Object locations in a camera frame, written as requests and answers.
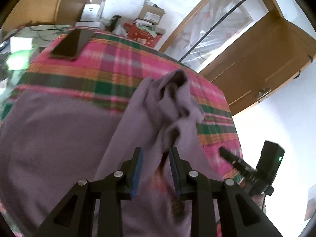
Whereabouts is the purple fleece garment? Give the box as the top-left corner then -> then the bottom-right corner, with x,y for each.
1,70 -> 218,236

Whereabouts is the person right hand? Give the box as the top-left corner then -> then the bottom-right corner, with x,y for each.
252,193 -> 267,214

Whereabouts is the wooden door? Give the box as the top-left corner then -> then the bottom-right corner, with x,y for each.
200,11 -> 315,115

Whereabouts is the pink plaid bed cover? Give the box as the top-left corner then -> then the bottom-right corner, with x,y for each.
0,28 -> 245,237

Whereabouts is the red box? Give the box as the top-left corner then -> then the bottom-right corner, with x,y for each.
123,23 -> 163,48

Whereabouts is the brown cardboard box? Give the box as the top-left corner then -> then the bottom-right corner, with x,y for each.
138,0 -> 165,25

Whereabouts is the black smartphone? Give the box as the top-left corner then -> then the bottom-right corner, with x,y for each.
50,28 -> 95,60

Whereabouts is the white small box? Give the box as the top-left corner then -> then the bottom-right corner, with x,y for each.
80,0 -> 106,22

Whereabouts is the wooden wardrobe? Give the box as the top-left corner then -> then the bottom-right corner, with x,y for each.
1,0 -> 89,32

